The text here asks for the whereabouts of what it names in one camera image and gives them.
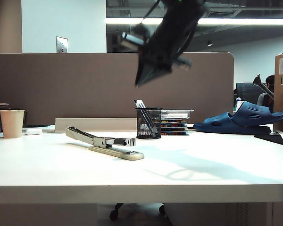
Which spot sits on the blue rubber slipper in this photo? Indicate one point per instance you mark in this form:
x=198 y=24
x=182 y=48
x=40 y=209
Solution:
x=254 y=113
x=217 y=126

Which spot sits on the beige paper cup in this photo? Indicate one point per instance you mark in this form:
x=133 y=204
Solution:
x=12 y=124

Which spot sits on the black computer monitor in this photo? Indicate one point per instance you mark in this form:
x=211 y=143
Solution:
x=247 y=93

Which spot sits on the white pen black cap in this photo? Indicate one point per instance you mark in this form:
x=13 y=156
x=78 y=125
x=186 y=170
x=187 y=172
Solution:
x=142 y=103

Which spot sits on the colourful book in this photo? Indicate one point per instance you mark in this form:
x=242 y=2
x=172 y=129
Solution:
x=173 y=121
x=173 y=132
x=174 y=126

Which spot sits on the metal wall plate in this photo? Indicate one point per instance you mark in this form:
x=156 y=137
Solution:
x=62 y=44

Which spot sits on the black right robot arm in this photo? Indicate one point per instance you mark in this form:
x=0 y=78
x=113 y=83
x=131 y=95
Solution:
x=181 y=11

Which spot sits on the beige long-reach stapler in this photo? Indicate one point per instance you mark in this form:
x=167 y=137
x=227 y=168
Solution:
x=108 y=143

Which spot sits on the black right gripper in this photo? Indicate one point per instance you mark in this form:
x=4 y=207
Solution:
x=165 y=47

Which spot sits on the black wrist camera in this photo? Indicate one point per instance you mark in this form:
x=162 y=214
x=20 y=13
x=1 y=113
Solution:
x=140 y=29

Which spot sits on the black grey handheld tool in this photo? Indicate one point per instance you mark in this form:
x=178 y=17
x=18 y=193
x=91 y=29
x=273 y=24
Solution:
x=261 y=86

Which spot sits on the seated person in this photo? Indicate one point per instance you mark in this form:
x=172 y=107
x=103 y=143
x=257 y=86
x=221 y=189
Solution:
x=266 y=99

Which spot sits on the clear plastic case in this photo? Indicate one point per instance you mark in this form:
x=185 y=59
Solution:
x=177 y=112

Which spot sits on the black desk mat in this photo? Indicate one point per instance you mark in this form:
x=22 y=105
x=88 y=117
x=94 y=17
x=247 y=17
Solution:
x=273 y=139

